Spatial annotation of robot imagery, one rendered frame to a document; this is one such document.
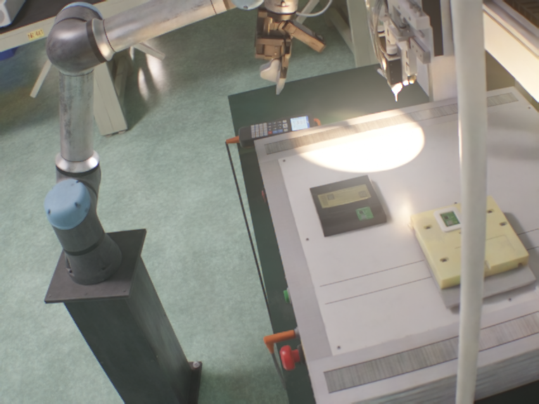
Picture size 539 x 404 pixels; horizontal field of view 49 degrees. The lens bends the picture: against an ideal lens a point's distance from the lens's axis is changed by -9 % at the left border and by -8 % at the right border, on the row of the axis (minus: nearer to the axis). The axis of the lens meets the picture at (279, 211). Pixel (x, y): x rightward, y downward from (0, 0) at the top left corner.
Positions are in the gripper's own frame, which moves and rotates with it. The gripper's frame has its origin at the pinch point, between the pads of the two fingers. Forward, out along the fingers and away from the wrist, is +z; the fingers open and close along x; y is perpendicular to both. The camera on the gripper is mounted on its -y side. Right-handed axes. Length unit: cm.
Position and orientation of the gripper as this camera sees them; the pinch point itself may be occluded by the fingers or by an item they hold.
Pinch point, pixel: (279, 88)
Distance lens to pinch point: 154.3
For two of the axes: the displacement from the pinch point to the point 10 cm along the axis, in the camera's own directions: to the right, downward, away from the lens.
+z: -0.9, 7.8, 6.2
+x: 0.7, 6.3, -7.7
